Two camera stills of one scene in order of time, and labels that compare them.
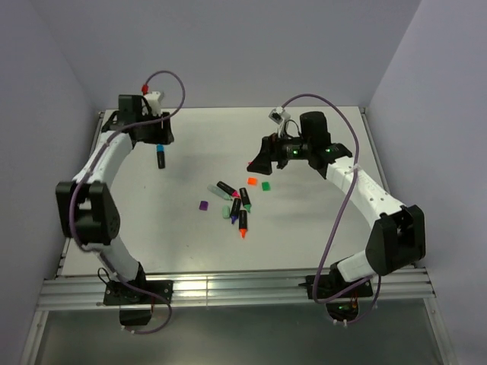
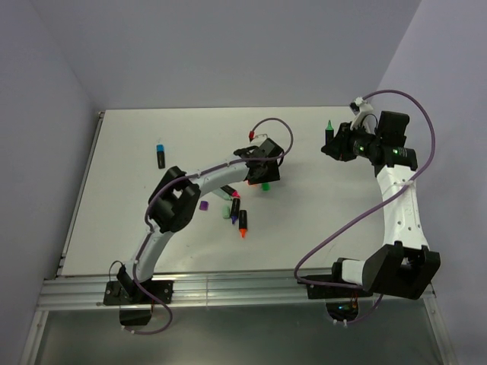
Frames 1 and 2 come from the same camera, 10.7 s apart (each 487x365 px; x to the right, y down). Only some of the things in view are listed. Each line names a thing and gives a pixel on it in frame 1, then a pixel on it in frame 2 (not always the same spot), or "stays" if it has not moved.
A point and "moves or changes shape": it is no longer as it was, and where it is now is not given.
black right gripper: [271, 149] -> [341, 150]
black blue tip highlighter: [160, 159] stays
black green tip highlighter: [245, 199] moves or changes shape
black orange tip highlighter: [243, 223] stays
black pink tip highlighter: [233, 192] stays
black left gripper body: [157, 133] -> [270, 174]
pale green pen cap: [225, 211] stays
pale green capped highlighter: [219, 192] stays
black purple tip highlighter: [234, 214] stays
